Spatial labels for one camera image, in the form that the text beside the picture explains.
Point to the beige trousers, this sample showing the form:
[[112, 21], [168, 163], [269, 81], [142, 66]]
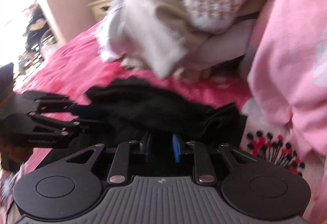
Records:
[[205, 50]]

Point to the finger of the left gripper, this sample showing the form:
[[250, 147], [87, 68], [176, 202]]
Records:
[[83, 126], [86, 110]]

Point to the black smile t-shirt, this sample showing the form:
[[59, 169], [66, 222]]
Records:
[[133, 108]]

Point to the cream nightstand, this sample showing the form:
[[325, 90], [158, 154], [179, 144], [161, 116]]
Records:
[[100, 8]]

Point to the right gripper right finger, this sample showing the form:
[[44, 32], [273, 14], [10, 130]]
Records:
[[194, 155]]

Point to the pink floral bed blanket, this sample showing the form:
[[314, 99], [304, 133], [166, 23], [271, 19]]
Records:
[[257, 182]]

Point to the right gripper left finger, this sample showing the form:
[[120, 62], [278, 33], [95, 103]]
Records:
[[130, 160]]

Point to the wheelchair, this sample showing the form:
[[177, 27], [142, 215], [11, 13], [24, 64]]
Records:
[[38, 30]]

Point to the white grey shirt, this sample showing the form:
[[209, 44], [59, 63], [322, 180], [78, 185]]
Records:
[[152, 31]]

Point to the light pink floral duvet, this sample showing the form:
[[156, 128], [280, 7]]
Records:
[[287, 81]]

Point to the operator left hand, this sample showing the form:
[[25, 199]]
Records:
[[12, 157]]

